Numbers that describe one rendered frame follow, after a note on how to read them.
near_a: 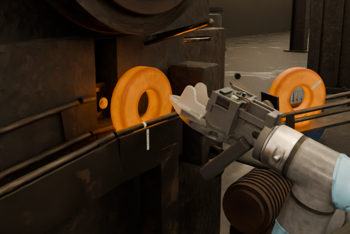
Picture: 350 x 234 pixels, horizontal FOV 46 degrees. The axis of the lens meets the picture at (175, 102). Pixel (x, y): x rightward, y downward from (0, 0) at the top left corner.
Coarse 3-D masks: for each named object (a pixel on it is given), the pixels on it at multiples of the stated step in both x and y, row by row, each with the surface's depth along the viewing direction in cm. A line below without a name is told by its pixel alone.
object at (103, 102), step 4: (96, 92) 83; (100, 92) 84; (96, 96) 82; (100, 96) 82; (104, 96) 83; (100, 100) 82; (104, 100) 83; (100, 104) 82; (104, 104) 83; (100, 108) 82; (104, 108) 83
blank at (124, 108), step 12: (132, 72) 78; (144, 72) 79; (156, 72) 82; (120, 84) 77; (132, 84) 77; (144, 84) 79; (156, 84) 82; (168, 84) 85; (120, 96) 76; (132, 96) 77; (156, 96) 84; (168, 96) 86; (120, 108) 75; (132, 108) 77; (156, 108) 84; (168, 108) 86; (120, 120) 76; (132, 120) 78; (144, 120) 82
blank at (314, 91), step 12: (288, 72) 101; (300, 72) 101; (312, 72) 102; (276, 84) 101; (288, 84) 101; (300, 84) 102; (312, 84) 103; (288, 96) 101; (312, 96) 104; (324, 96) 105; (288, 108) 102; (300, 108) 105; (312, 120) 105
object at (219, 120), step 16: (224, 96) 68; (240, 96) 69; (256, 96) 72; (208, 112) 71; (224, 112) 69; (240, 112) 68; (256, 112) 68; (272, 112) 67; (208, 128) 71; (224, 128) 69; (240, 128) 69; (256, 128) 68; (272, 128) 66; (256, 144) 66
